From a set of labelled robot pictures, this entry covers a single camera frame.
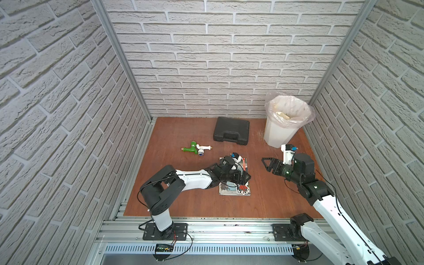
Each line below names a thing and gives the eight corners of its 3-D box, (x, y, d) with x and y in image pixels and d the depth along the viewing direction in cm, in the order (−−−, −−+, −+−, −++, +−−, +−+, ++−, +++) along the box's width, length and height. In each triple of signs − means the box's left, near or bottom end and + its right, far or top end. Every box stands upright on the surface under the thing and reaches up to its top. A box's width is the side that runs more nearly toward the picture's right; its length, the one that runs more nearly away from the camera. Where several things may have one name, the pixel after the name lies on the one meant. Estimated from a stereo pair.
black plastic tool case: (212, 140, 107) (212, 136, 104) (217, 120, 119) (217, 116, 116) (247, 145, 105) (248, 141, 102) (248, 124, 117) (249, 120, 114)
